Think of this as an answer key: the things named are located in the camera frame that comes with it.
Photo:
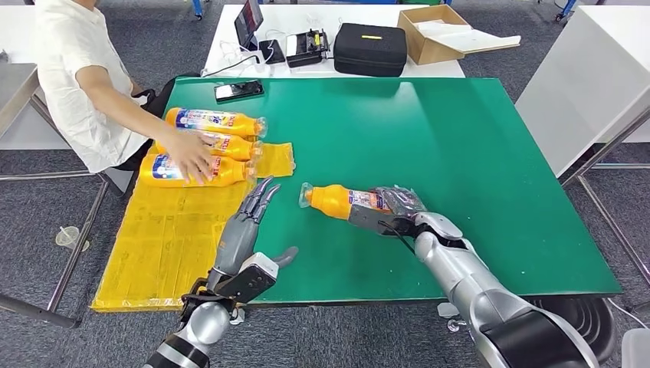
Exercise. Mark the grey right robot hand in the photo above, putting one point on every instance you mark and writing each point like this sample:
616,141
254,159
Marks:
403,203

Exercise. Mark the person's right hand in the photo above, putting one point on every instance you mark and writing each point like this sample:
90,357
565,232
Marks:
190,155

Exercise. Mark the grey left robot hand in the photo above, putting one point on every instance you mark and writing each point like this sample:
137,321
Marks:
233,249

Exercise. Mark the orange detergent bottle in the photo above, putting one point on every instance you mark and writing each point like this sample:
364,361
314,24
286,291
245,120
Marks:
238,124
231,175
238,149
330,200

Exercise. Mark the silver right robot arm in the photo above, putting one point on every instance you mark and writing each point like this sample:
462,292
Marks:
467,284

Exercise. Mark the person's right forearm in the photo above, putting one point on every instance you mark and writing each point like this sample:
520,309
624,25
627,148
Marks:
134,114

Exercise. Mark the black smartphone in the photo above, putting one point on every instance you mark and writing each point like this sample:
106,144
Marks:
239,90

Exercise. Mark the yellow taped board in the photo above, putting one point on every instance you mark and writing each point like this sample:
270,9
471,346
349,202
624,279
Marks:
152,244

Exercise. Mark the white power strip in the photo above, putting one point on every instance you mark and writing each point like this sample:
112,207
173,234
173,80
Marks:
255,68

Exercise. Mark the small dark phone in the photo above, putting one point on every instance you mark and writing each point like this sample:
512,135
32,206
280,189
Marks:
272,51

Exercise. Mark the blue cart leg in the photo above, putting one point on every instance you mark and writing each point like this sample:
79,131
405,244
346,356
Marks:
567,9
198,9

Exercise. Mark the tablet on stand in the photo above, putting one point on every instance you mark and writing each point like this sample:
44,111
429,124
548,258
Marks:
249,20

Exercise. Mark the clear plastic cup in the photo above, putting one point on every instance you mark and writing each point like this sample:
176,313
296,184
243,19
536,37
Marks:
68,238

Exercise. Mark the person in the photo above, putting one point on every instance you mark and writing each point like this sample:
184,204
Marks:
76,61

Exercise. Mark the cardboard box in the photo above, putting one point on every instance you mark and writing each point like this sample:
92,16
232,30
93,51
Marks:
430,53

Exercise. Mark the black zippered case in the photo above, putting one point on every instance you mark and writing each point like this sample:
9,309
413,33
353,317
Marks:
369,52

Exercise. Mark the black label printer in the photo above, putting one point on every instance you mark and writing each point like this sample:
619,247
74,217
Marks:
306,48

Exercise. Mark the white foam sheet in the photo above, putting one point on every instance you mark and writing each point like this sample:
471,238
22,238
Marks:
466,38

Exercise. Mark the black round stool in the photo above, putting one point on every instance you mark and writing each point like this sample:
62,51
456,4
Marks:
584,325

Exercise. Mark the white table with metal legs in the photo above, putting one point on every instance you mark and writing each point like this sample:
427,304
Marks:
584,81

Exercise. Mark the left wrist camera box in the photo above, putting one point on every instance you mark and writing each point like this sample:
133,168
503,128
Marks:
259,269

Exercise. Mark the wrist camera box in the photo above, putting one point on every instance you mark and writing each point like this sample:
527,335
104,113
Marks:
370,218
259,269

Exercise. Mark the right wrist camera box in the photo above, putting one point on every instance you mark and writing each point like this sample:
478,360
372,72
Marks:
370,218

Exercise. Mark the steel frame table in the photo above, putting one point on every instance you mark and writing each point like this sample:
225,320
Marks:
15,91

